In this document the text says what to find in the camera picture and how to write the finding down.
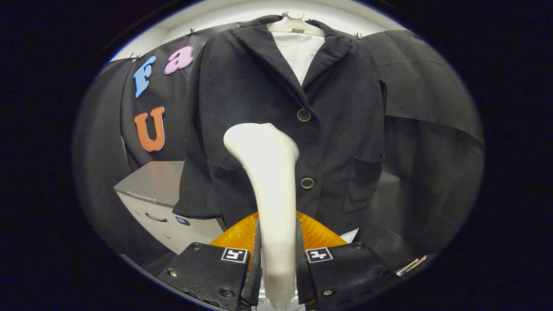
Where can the grey drawer cabinet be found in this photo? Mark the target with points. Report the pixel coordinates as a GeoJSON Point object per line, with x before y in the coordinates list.
{"type": "Point", "coordinates": [151, 181]}

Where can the black backdrop cloth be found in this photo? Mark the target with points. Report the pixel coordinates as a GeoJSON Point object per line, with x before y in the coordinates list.
{"type": "Point", "coordinates": [432, 172]}

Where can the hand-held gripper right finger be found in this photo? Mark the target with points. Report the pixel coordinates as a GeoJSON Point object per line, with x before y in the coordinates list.
{"type": "Point", "coordinates": [302, 280]}

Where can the black jacket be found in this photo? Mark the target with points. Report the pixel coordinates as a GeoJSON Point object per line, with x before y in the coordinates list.
{"type": "Point", "coordinates": [242, 108]}

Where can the white clothes hanger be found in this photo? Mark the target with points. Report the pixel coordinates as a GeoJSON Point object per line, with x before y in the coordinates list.
{"type": "Point", "coordinates": [296, 26]}

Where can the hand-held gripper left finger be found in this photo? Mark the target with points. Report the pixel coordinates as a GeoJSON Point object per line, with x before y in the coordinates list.
{"type": "Point", "coordinates": [255, 280]}

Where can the white garment steamer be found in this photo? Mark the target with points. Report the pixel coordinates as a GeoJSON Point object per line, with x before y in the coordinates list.
{"type": "Point", "coordinates": [274, 194]}

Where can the white inner shirt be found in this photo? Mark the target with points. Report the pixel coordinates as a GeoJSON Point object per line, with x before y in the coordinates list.
{"type": "Point", "coordinates": [298, 52]}

